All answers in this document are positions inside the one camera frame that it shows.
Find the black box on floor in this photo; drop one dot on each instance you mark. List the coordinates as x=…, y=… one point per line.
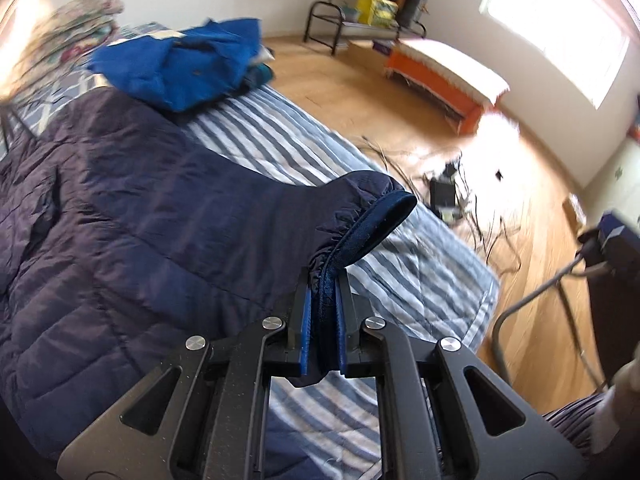
x=442, y=192

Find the orange bench with white cover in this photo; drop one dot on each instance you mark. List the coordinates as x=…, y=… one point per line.
x=440, y=77

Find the yellow box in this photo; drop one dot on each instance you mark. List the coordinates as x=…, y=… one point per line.
x=375, y=7

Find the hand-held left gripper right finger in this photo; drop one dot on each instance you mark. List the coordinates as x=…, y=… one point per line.
x=342, y=332

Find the striped bed sheet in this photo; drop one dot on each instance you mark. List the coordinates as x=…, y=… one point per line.
x=280, y=130

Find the blue checked blanket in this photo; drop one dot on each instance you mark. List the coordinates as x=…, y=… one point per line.
x=55, y=100

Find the dark teal garment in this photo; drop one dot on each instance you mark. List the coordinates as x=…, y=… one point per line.
x=260, y=77

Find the dark striped fabric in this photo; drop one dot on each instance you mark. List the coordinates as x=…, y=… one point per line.
x=575, y=420

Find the folded floral quilt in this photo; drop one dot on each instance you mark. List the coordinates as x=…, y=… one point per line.
x=75, y=25

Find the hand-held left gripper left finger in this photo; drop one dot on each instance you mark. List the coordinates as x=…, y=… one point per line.
x=306, y=327

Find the black metal shoe rack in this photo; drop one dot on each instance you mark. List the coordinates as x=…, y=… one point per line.
x=320, y=15

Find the small brown box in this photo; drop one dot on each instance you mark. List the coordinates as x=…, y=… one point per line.
x=574, y=209

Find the navy puffer jacket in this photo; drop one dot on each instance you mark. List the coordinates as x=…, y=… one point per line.
x=150, y=210

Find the window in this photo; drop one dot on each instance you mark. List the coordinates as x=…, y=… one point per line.
x=555, y=30

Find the bright blue jacket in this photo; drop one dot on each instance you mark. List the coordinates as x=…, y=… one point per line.
x=175, y=65

